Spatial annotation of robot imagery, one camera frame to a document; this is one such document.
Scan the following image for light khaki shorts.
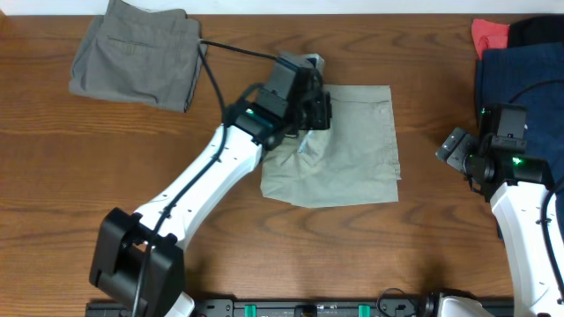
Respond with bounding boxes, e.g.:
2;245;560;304
261;85;401;208

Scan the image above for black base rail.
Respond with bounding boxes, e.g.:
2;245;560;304
85;298;515;317

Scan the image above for navy blue shorts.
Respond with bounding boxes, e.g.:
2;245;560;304
473;41;564;243

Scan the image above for black garment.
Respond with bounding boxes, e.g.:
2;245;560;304
508;15;564;48

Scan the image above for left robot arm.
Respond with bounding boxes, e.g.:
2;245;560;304
89;54;331;316

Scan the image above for red garment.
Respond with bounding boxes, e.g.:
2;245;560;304
471;18;509;60

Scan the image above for right black cable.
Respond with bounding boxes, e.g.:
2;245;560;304
508;78;564;305

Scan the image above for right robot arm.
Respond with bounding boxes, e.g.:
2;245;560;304
436;103;563;316

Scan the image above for folded grey shorts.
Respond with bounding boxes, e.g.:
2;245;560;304
69;0;207;113

